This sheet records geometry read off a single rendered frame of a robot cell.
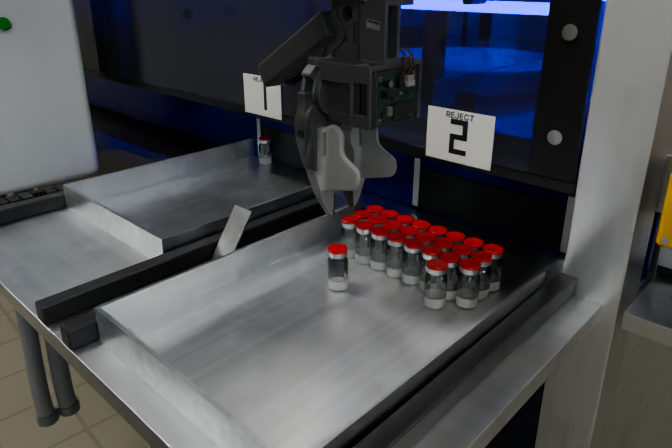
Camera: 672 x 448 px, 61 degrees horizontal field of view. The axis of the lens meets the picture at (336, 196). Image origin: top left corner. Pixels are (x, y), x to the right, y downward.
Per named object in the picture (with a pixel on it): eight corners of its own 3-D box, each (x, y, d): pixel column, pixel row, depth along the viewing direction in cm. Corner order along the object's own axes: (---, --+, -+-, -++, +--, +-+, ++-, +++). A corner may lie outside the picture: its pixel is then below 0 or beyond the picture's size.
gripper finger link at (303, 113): (303, 173, 52) (309, 74, 49) (292, 169, 53) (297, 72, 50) (339, 167, 55) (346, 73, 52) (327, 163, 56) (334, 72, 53)
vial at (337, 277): (337, 279, 62) (337, 243, 60) (352, 286, 60) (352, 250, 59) (323, 286, 60) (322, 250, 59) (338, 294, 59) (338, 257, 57)
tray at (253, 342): (351, 228, 75) (351, 203, 74) (541, 301, 58) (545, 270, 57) (99, 340, 52) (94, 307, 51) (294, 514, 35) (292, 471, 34)
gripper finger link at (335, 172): (345, 234, 51) (354, 132, 48) (300, 216, 55) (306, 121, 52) (368, 227, 53) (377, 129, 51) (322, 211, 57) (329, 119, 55)
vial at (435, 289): (431, 296, 59) (434, 255, 57) (449, 303, 57) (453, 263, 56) (418, 304, 57) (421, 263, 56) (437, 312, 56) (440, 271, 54)
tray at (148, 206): (253, 156, 105) (252, 137, 103) (361, 190, 88) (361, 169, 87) (66, 207, 81) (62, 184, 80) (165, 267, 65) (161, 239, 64)
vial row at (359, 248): (349, 248, 69) (349, 213, 67) (481, 303, 57) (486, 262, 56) (336, 254, 67) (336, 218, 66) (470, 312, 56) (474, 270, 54)
